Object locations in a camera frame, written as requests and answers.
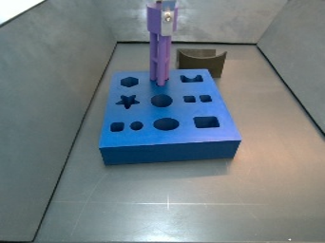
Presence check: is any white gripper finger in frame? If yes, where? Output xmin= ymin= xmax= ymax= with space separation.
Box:
xmin=162 ymin=0 xmax=177 ymax=36

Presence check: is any purple three prong object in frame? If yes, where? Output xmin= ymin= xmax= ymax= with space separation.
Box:
xmin=146 ymin=0 xmax=178 ymax=86

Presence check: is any blue foam shape board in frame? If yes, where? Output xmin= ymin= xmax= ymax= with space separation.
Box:
xmin=99 ymin=69 xmax=241 ymax=165

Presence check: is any black curved holder stand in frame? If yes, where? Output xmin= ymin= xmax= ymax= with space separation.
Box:
xmin=177 ymin=48 xmax=228 ymax=78

